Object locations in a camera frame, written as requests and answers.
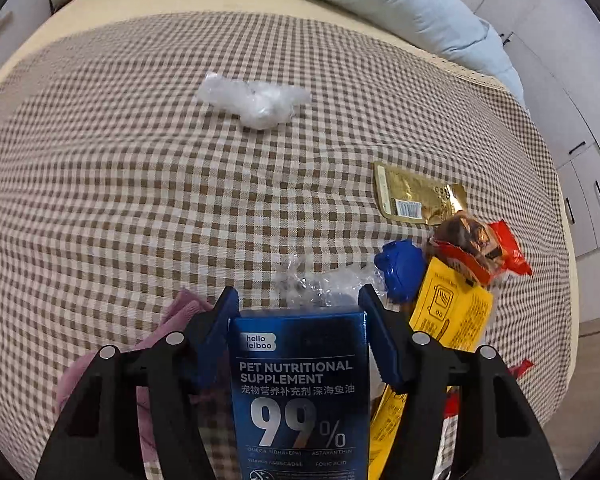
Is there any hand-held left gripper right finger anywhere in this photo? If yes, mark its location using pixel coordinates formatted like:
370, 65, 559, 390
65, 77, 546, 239
358, 284, 563, 480

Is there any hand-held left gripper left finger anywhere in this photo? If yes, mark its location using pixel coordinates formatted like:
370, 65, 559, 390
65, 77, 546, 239
34, 286, 241, 480

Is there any blue ridged lid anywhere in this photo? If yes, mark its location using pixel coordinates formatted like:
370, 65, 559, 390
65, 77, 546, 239
373, 240, 427, 304

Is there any yellow packet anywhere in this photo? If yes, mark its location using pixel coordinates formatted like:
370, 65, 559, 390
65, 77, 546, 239
369, 257, 496, 480

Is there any dark blue printed box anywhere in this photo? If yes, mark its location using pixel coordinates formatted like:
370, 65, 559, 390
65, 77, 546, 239
228, 309, 372, 480

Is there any pink cloth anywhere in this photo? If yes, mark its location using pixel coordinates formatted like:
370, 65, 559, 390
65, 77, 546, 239
55, 287, 217, 466

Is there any crumpled clear plastic wrap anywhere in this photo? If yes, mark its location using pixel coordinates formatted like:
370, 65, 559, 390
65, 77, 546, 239
196, 72, 312, 131
275, 255, 387, 312

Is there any red brown snack wrapper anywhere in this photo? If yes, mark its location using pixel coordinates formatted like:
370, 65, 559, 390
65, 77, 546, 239
426, 212, 534, 287

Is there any red white snack wrapper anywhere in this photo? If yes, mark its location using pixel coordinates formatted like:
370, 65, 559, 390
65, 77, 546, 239
442, 359, 537, 418

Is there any gold sachet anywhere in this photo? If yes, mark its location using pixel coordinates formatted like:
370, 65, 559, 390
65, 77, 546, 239
373, 160, 469, 226

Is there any wooden bed with checked cover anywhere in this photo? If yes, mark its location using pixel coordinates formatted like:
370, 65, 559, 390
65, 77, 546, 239
0, 12, 572, 480

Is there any white wardrobe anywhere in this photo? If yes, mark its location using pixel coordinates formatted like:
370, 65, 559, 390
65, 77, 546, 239
450, 0, 600, 261

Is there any light blue duvet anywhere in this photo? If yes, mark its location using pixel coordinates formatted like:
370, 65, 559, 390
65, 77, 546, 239
92, 0, 527, 107

